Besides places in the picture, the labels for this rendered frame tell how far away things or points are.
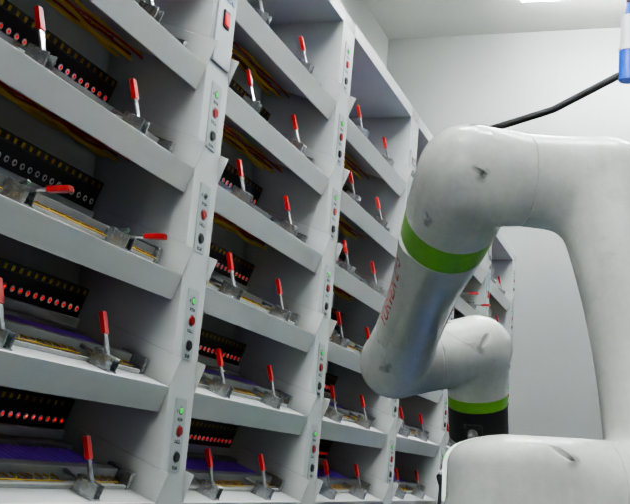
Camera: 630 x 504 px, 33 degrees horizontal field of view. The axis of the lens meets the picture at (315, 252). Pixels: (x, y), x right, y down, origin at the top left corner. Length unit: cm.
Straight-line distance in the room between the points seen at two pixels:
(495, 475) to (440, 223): 37
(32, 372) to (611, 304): 74
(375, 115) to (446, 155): 207
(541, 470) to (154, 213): 103
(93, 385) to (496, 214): 66
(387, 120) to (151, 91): 147
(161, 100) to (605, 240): 96
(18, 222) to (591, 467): 78
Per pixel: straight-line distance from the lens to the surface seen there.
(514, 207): 122
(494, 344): 159
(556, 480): 99
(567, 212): 123
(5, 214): 138
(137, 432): 178
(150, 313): 180
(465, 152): 120
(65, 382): 151
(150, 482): 177
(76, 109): 152
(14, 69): 141
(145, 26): 171
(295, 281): 246
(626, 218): 121
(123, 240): 163
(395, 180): 309
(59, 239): 148
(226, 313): 198
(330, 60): 260
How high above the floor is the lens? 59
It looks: 11 degrees up
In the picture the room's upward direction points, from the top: 5 degrees clockwise
